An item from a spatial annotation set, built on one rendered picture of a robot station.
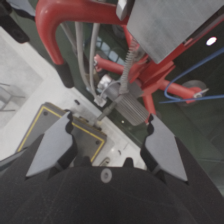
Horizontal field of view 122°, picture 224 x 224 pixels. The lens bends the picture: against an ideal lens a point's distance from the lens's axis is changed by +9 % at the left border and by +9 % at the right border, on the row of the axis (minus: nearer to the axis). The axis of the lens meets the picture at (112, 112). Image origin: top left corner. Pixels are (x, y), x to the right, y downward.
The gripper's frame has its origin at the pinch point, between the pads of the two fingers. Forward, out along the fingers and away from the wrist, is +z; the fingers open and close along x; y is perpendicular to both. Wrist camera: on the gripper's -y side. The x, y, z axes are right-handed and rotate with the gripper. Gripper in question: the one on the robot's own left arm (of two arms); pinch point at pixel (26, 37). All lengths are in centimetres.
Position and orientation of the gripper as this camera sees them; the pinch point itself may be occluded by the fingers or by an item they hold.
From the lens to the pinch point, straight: 35.5
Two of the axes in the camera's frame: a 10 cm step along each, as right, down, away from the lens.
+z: 7.1, 6.9, 1.0
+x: 6.5, -7.1, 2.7
